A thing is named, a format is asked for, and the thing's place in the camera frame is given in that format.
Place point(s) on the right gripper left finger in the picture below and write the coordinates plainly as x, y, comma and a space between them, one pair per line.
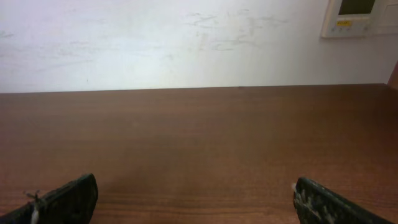
72, 203

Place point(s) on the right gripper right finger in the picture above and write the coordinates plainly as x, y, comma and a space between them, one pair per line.
316, 204

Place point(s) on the white wall control panel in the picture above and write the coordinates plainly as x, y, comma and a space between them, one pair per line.
359, 18

